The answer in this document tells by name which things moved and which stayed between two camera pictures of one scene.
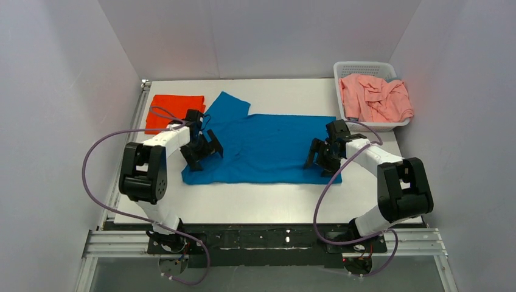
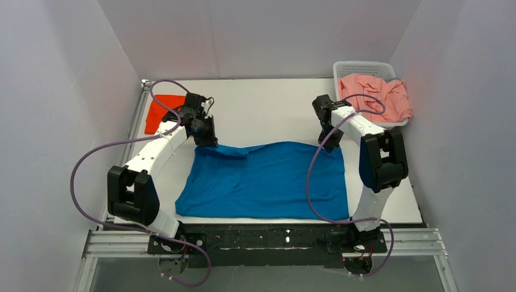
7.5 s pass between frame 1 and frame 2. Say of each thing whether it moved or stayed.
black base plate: stayed
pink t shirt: stayed
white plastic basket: stayed
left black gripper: moved
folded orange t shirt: stayed
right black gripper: moved
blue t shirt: moved
